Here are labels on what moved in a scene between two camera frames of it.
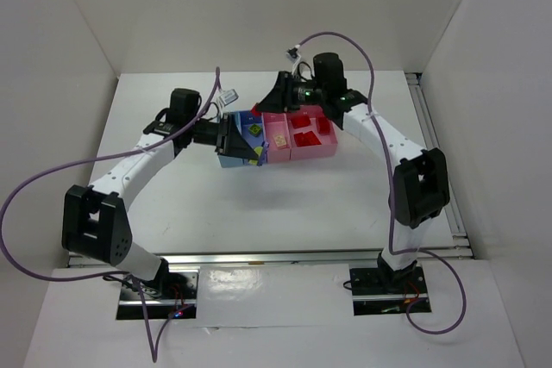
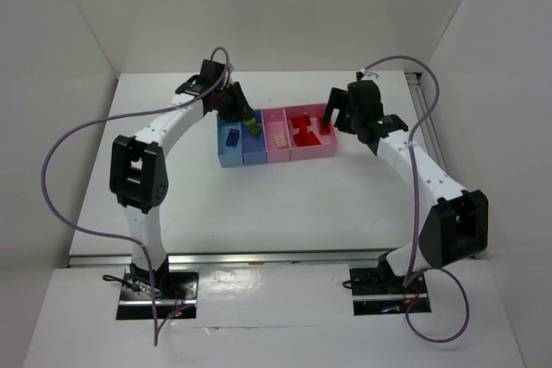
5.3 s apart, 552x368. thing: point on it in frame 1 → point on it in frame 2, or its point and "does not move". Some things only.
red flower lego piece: [307, 139] does not move
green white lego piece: [254, 128] does not move
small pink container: [277, 134] does not move
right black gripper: [287, 93] → [341, 98]
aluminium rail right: [461, 246] does not move
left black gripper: [222, 135] → [235, 103]
